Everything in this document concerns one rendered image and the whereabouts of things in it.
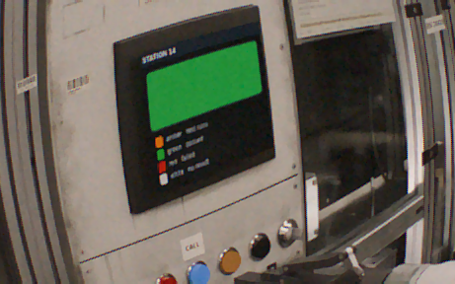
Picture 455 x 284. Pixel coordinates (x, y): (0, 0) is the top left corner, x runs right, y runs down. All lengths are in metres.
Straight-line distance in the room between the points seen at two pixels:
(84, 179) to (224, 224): 0.25
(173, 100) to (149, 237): 0.16
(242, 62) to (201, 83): 0.07
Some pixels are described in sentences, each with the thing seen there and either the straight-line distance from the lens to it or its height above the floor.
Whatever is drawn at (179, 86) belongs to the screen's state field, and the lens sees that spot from 1.42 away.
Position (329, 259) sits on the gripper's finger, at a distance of 1.36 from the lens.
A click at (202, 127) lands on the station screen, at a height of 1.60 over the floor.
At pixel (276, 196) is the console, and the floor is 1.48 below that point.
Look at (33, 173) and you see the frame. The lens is 1.31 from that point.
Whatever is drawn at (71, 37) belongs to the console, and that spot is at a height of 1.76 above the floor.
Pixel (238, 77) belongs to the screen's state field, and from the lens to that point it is 1.50.
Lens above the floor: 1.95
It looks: 14 degrees down
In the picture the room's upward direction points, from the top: 6 degrees counter-clockwise
